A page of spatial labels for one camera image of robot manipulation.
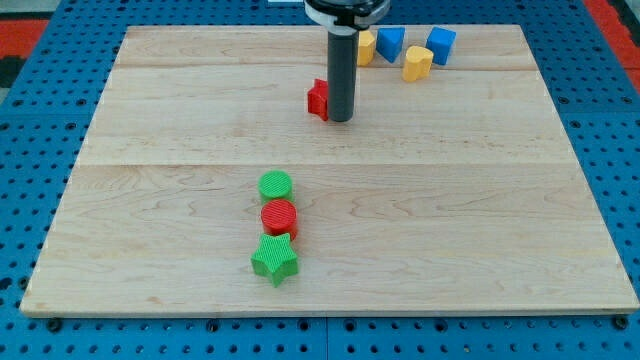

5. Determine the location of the blue triangle block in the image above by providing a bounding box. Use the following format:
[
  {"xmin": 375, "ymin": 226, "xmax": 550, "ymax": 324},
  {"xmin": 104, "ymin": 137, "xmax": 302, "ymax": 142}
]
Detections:
[{"xmin": 376, "ymin": 27, "xmax": 406, "ymax": 63}]

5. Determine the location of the green star block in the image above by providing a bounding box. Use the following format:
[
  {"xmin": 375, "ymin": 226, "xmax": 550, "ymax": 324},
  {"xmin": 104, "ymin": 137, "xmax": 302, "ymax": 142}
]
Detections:
[{"xmin": 251, "ymin": 233, "xmax": 299, "ymax": 287}]

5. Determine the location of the black white robot end mount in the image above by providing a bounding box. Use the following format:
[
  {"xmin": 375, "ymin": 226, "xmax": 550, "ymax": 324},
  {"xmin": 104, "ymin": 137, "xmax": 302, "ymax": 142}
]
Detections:
[{"xmin": 304, "ymin": 0, "xmax": 391, "ymax": 35}]

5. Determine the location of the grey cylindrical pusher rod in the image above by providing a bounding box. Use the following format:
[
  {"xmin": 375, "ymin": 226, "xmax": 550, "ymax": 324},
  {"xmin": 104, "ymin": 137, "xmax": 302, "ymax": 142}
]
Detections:
[{"xmin": 327, "ymin": 32, "xmax": 358, "ymax": 122}]

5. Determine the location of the red star block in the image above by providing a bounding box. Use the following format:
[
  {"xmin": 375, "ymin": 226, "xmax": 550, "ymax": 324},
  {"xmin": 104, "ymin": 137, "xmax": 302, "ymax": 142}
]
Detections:
[{"xmin": 307, "ymin": 78, "xmax": 329, "ymax": 121}]

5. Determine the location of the yellow heart block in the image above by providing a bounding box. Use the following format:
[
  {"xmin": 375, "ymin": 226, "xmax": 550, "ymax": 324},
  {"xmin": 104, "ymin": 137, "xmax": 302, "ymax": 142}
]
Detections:
[{"xmin": 402, "ymin": 46, "xmax": 434, "ymax": 82}]

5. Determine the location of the red cylinder block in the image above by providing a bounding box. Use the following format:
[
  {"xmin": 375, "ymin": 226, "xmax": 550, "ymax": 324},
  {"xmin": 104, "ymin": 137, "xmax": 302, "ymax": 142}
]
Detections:
[{"xmin": 260, "ymin": 199, "xmax": 298, "ymax": 240}]

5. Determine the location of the green cylinder block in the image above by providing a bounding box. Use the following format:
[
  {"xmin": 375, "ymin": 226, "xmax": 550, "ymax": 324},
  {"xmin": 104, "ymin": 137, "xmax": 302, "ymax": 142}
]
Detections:
[{"xmin": 257, "ymin": 170, "xmax": 294, "ymax": 204}]

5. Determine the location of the yellow pentagon block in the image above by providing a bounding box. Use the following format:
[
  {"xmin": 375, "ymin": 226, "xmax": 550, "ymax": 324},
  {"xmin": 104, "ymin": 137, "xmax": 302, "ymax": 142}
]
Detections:
[{"xmin": 357, "ymin": 30, "xmax": 376, "ymax": 67}]

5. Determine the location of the blue cube block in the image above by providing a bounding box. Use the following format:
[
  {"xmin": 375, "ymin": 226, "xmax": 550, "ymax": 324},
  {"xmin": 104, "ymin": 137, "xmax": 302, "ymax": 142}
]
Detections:
[{"xmin": 426, "ymin": 27, "xmax": 457, "ymax": 66}]

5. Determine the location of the wooden board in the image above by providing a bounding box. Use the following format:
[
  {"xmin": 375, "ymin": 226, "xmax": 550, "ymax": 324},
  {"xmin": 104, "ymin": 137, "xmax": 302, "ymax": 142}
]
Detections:
[{"xmin": 21, "ymin": 25, "xmax": 639, "ymax": 318}]

